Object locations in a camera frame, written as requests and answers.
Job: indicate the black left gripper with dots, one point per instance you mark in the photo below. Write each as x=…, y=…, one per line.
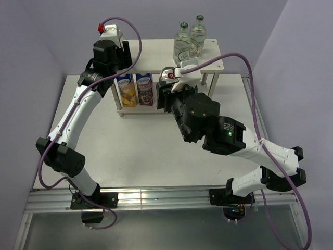
x=126, y=61

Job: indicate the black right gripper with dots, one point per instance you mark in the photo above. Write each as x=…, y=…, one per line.
x=164, y=92

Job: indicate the silver blue energy can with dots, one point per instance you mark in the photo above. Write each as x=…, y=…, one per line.
x=120, y=37
x=167, y=75

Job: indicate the clear bottle green cap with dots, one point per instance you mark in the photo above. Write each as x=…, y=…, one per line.
x=198, y=35
x=182, y=44

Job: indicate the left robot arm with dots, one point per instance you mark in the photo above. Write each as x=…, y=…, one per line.
x=58, y=149

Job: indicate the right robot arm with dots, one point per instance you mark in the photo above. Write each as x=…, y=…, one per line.
x=278, y=167

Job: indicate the white two-tier shelf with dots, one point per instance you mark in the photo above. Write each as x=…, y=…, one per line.
x=156, y=55

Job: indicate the pineapple juice carton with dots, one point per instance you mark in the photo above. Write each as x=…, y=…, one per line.
x=127, y=90

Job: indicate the red grape juice carton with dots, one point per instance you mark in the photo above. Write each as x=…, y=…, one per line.
x=144, y=84

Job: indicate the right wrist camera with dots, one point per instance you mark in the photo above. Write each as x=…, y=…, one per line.
x=186, y=76

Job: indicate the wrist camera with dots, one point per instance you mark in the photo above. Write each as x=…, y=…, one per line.
x=186, y=76
x=109, y=32

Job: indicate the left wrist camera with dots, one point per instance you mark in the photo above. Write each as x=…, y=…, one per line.
x=109, y=32

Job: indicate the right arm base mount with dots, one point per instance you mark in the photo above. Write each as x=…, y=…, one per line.
x=233, y=206

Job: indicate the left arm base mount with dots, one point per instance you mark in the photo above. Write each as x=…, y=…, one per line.
x=92, y=212

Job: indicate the aluminium rail frame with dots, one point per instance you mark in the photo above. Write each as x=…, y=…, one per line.
x=146, y=161

